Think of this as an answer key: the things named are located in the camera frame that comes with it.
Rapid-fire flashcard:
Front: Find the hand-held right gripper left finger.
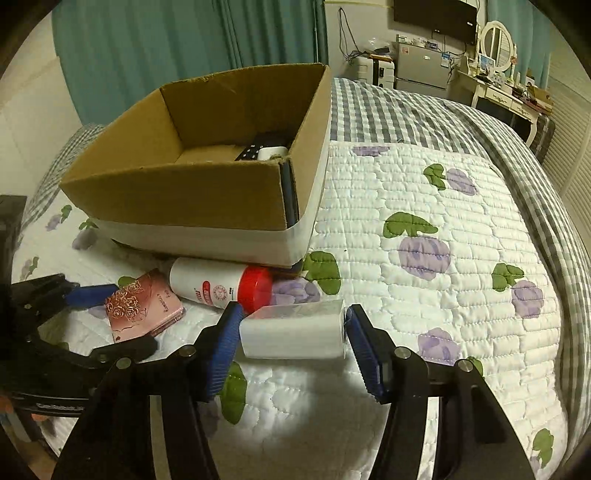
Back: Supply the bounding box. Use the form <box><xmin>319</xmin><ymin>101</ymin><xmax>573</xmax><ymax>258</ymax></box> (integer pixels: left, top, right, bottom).
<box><xmin>51</xmin><ymin>301</ymin><xmax>245</xmax><ymax>480</ymax></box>

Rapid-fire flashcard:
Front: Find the white rectangular box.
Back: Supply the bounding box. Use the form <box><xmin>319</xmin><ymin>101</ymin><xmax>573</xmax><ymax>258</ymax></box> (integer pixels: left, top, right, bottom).
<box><xmin>239</xmin><ymin>298</ymin><xmax>352</xmax><ymax>361</ymax></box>

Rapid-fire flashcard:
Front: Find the white bottle with red cap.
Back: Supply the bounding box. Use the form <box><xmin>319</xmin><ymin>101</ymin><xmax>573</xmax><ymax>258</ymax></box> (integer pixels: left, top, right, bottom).
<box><xmin>168</xmin><ymin>257</ymin><xmax>274</xmax><ymax>315</ymax></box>

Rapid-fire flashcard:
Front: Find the white oval mirror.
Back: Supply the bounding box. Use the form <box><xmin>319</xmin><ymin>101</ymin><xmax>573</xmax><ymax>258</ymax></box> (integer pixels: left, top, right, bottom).
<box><xmin>479</xmin><ymin>21</ymin><xmax>519</xmax><ymax>75</ymax></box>

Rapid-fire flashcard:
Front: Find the white dressing table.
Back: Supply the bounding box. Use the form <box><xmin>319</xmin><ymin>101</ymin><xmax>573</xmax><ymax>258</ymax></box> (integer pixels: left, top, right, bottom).
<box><xmin>455</xmin><ymin>67</ymin><xmax>555</xmax><ymax>145</ymax></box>

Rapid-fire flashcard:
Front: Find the white louvred wardrobe door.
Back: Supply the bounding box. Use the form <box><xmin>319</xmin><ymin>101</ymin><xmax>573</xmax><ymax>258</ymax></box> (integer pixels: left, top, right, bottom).
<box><xmin>539</xmin><ymin>50</ymin><xmax>591</xmax><ymax>232</ymax></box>

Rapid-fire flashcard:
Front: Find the black wall television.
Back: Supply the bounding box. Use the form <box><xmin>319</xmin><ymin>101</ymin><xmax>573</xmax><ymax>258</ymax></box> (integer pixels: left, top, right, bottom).
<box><xmin>392</xmin><ymin>0</ymin><xmax>479</xmax><ymax>45</ymax></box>

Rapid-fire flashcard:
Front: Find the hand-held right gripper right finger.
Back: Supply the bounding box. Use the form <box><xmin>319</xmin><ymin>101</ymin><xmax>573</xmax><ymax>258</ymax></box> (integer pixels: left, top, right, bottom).
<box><xmin>344</xmin><ymin>304</ymin><xmax>536</xmax><ymax>480</ymax></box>

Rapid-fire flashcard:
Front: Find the floral quilted bed cover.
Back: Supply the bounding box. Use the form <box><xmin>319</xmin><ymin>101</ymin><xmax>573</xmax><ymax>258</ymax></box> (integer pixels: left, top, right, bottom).
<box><xmin>21</xmin><ymin>76</ymin><xmax>591</xmax><ymax>446</ymax></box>

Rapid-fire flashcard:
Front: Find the cardboard box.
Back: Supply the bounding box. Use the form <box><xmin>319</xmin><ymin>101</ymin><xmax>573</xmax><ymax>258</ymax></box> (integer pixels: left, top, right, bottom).
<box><xmin>59</xmin><ymin>63</ymin><xmax>333</xmax><ymax>268</ymax></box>

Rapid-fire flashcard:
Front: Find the black remote control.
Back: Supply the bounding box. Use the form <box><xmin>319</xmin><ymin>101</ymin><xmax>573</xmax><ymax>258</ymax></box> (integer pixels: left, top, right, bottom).
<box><xmin>235</xmin><ymin>133</ymin><xmax>289</xmax><ymax>162</ymax></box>

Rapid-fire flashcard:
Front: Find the pink floral box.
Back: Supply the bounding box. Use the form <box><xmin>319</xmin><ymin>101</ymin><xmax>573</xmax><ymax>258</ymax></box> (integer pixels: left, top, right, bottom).
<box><xmin>104</xmin><ymin>269</ymin><xmax>187</xmax><ymax>344</ymax></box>

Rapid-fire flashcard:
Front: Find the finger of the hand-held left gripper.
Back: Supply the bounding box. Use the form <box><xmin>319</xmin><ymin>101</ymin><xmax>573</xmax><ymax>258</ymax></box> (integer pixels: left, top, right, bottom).
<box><xmin>23</xmin><ymin>335</ymin><xmax>158</xmax><ymax>371</ymax></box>
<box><xmin>9</xmin><ymin>273</ymin><xmax>120</xmax><ymax>325</ymax></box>

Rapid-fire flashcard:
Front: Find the teal curtain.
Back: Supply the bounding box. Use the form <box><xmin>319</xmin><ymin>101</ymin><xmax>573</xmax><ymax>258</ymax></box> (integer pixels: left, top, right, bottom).
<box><xmin>487</xmin><ymin>0</ymin><xmax>555</xmax><ymax>77</ymax></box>
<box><xmin>51</xmin><ymin>0</ymin><xmax>329</xmax><ymax>126</ymax></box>

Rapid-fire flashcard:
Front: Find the silver mini fridge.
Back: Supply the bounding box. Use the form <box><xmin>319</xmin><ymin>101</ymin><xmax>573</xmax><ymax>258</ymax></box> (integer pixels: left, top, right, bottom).
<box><xmin>396</xmin><ymin>41</ymin><xmax>451</xmax><ymax>92</ymax></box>

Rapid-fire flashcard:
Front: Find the white floral quilt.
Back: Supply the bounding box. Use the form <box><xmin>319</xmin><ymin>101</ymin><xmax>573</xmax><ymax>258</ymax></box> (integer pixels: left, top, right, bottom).
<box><xmin>11</xmin><ymin>141</ymin><xmax>574</xmax><ymax>480</ymax></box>

